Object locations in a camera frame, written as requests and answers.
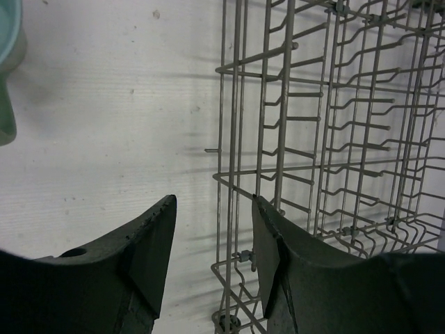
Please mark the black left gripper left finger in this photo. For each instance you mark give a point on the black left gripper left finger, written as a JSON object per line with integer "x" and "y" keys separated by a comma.
{"x": 113, "y": 284}

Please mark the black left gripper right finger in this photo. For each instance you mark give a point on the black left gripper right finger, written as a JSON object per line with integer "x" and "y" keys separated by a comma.
{"x": 309, "y": 286}

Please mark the green ceramic mug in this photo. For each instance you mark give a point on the green ceramic mug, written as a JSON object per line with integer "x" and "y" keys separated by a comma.
{"x": 13, "y": 51}

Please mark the grey wire dish rack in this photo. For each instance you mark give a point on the grey wire dish rack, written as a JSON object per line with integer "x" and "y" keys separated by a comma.
{"x": 332, "y": 111}

